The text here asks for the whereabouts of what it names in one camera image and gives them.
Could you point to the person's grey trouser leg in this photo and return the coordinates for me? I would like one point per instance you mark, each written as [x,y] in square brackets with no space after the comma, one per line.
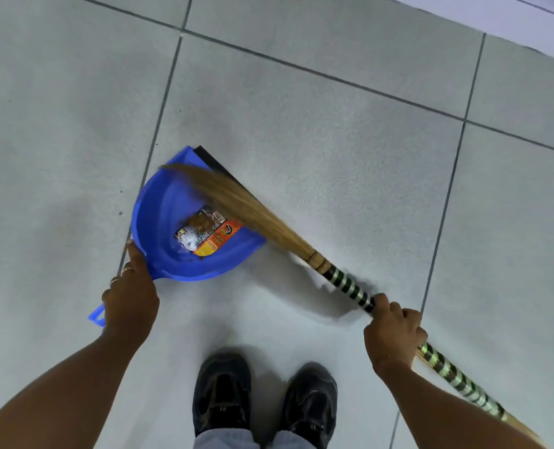
[225,439]
[291,441]

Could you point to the person's right black shoe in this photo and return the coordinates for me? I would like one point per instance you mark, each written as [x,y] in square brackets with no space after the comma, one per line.
[310,402]

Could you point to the person's left fingers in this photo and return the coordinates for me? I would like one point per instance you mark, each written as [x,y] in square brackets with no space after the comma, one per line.
[136,266]

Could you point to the person's left black shoe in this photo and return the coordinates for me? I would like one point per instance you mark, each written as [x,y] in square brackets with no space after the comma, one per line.
[222,392]

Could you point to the person's right grey trouser leg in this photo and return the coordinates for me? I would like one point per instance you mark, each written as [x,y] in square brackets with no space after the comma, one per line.
[291,441]

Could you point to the person's left forearm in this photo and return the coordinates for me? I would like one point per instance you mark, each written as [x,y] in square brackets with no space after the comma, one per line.
[57,395]

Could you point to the person's left grey trouser leg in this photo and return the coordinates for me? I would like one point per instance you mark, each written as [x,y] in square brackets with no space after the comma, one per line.
[225,439]

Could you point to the person's right hand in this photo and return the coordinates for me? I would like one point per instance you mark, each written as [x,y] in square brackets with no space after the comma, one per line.
[391,339]

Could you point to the person's right thumb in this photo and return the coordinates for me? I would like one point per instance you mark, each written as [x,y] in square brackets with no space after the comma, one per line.
[381,307]

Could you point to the person's right forearm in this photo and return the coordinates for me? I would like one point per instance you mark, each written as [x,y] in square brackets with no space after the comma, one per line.
[450,411]

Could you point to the blue plastic dustpan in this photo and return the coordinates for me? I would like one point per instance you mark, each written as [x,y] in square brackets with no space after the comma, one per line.
[162,215]

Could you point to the person's black shoe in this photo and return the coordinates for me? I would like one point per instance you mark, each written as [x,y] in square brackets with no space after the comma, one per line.
[222,392]
[310,402]

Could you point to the person's left hand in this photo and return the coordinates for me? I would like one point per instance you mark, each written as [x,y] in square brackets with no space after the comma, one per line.
[129,306]

